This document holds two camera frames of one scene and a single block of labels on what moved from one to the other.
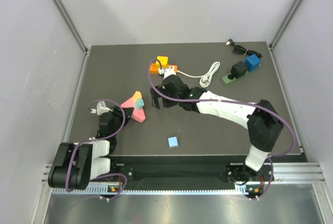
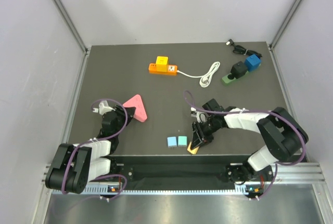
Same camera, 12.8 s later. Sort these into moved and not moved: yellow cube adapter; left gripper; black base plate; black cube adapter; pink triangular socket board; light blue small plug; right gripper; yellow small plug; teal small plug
Moved: right gripper; teal small plug; yellow small plug
Not moved: black cube adapter; left gripper; yellow cube adapter; black base plate; pink triangular socket board; light blue small plug
